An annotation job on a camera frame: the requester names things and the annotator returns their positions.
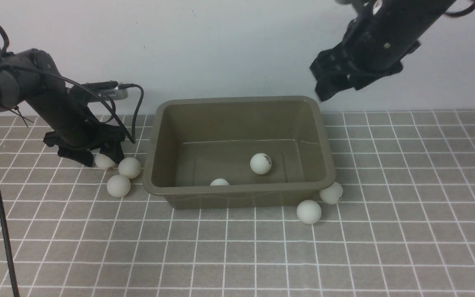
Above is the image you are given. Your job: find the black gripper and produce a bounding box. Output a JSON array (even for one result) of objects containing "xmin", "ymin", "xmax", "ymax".
[
  {"xmin": 310, "ymin": 37, "xmax": 405, "ymax": 102},
  {"xmin": 43, "ymin": 122, "xmax": 126, "ymax": 167}
]

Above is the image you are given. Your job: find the white table-tennis ball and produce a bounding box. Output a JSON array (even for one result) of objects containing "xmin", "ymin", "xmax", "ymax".
[
  {"xmin": 107, "ymin": 174, "xmax": 132, "ymax": 198},
  {"xmin": 249, "ymin": 153, "xmax": 272, "ymax": 175},
  {"xmin": 319, "ymin": 181, "xmax": 344, "ymax": 205},
  {"xmin": 118, "ymin": 158, "xmax": 142, "ymax": 180},
  {"xmin": 210, "ymin": 178, "xmax": 230, "ymax": 186},
  {"xmin": 296, "ymin": 200, "xmax": 322, "ymax": 224},
  {"xmin": 94, "ymin": 153, "xmax": 116, "ymax": 170}
]

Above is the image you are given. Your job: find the olive green plastic bin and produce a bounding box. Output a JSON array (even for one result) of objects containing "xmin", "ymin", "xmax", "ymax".
[{"xmin": 142, "ymin": 96, "xmax": 337, "ymax": 209}]

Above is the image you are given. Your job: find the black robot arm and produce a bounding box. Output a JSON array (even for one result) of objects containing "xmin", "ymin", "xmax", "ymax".
[
  {"xmin": 0, "ymin": 49, "xmax": 127, "ymax": 167},
  {"xmin": 310, "ymin": 0, "xmax": 475, "ymax": 102}
]

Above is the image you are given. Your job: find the grey checked tablecloth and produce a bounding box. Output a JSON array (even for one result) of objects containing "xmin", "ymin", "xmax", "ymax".
[{"xmin": 0, "ymin": 110, "xmax": 475, "ymax": 297}]

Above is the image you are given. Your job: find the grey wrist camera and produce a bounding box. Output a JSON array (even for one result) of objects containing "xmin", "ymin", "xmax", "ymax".
[{"xmin": 69, "ymin": 81, "xmax": 129, "ymax": 104}]

